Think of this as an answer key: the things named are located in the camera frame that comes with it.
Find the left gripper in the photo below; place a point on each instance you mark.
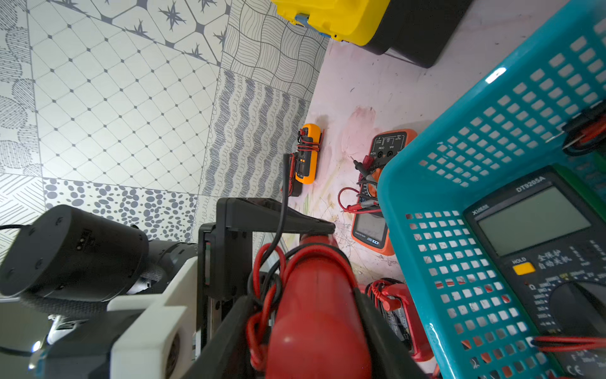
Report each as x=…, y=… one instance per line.
x=237, y=220

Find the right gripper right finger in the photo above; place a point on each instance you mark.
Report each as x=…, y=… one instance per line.
x=389, y=357

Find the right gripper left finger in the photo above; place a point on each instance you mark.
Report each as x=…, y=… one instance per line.
x=226, y=355

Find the red multimeter with grey screen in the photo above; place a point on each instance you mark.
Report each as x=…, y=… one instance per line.
x=393, y=299

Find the dark green multimeter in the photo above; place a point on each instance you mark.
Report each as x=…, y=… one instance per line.
x=545, y=232
x=582, y=147

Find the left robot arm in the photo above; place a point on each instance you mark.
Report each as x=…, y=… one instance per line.
x=71, y=264

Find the black red multimeter far left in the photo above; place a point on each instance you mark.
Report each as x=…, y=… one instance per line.
x=294, y=186

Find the small yellow multimeter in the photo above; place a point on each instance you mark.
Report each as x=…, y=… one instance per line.
x=307, y=154

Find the orange multimeter near left gripper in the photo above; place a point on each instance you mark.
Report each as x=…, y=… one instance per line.
x=369, y=227

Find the teal plastic basket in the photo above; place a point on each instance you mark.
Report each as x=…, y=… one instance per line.
x=501, y=130

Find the yellow black toolbox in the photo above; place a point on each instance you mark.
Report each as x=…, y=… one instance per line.
x=414, y=31

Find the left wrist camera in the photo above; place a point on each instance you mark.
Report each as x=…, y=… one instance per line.
x=140, y=336

